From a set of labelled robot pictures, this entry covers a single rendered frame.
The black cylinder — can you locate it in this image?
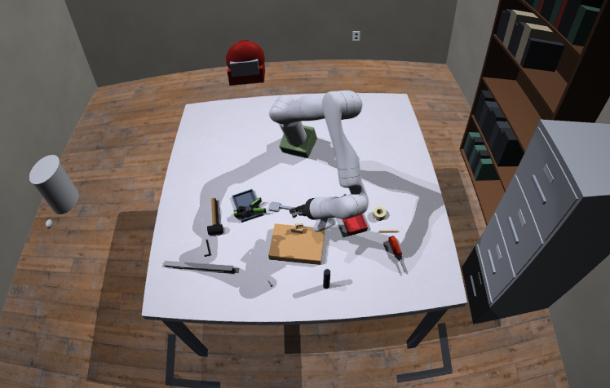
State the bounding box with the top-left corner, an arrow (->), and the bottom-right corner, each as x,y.
323,269 -> 330,289

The brown wooden bench board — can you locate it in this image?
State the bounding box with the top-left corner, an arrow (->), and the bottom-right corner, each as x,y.
268,223 -> 325,265

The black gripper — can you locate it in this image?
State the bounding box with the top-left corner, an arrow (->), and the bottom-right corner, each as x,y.
290,198 -> 316,220

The black mallet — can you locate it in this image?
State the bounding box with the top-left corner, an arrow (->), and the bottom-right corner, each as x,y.
207,198 -> 223,235

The red-handled screwdriver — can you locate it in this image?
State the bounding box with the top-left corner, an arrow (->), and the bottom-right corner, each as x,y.
388,236 -> 406,273

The grey flat bar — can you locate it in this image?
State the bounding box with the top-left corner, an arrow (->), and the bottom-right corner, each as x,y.
164,261 -> 234,274

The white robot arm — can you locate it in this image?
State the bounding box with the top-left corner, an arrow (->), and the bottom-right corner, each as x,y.
269,90 -> 369,232

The red open tray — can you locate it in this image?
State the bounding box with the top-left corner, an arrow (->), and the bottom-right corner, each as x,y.
343,214 -> 368,236

